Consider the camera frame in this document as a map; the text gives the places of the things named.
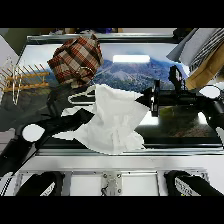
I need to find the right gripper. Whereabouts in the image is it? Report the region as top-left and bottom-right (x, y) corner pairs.
(142, 79), (161, 118)

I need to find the striped garment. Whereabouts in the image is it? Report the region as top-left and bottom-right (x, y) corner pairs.
(189, 28), (224, 73)

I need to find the wooden hanger rack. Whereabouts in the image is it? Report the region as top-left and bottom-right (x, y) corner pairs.
(0, 63), (51, 95)

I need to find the white clothes hanger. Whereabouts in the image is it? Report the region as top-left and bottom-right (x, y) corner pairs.
(4, 56), (23, 106)
(67, 85), (98, 105)

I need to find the grey garment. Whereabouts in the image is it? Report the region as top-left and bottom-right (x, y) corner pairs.
(166, 27), (218, 65)

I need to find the white shirt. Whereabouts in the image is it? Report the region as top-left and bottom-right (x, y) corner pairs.
(52, 83), (150, 156)

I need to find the tan garment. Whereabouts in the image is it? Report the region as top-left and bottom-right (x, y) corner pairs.
(184, 43), (224, 91)

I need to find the checked shirt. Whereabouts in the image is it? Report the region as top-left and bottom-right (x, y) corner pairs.
(46, 33), (105, 89)

